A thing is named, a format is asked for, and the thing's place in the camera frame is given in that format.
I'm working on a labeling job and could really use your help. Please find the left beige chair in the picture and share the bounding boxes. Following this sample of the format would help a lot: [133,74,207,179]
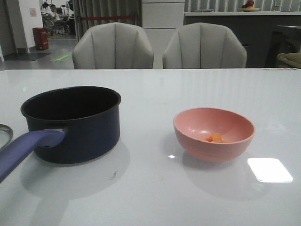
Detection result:
[72,22,154,69]

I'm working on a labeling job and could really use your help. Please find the orange ham pieces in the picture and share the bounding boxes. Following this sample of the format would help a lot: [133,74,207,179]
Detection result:
[200,133,231,143]

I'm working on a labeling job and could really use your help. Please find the dark blue saucepan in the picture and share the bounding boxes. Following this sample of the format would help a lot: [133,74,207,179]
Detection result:
[0,86,121,180]

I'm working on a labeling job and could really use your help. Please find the white drawer cabinet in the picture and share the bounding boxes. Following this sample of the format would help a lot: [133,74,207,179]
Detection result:
[142,0,185,29]

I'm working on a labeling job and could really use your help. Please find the fruit plate on counter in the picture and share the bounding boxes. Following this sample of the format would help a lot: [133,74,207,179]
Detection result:
[239,0,261,12]

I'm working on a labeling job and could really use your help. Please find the beige chair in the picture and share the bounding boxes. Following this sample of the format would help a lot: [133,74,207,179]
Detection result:
[162,23,247,69]
[72,22,154,69]

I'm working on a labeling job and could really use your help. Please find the pink plastic bowl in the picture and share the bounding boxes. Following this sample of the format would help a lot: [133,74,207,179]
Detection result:
[173,108,255,163]

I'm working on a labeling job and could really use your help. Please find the olive cushion seat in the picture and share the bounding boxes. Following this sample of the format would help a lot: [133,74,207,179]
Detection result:
[277,52,301,69]

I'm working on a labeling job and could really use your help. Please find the grey pleated curtain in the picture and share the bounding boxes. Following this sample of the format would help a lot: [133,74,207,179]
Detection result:
[73,0,142,40]

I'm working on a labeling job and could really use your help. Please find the grey kitchen counter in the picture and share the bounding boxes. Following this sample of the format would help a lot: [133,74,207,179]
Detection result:
[184,11,301,68]

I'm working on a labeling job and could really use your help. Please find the red barrier belt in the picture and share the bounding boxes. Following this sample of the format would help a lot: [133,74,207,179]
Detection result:
[80,15,136,21]

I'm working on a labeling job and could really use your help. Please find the glass pot lid blue knob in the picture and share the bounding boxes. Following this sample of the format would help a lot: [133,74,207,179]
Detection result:
[0,124,13,150]

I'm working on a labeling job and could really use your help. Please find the seated person in white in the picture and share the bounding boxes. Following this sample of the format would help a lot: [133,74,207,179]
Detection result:
[41,1,69,33]

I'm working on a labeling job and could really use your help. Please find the right beige chair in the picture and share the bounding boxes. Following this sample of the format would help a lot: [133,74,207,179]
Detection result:
[162,23,247,69]

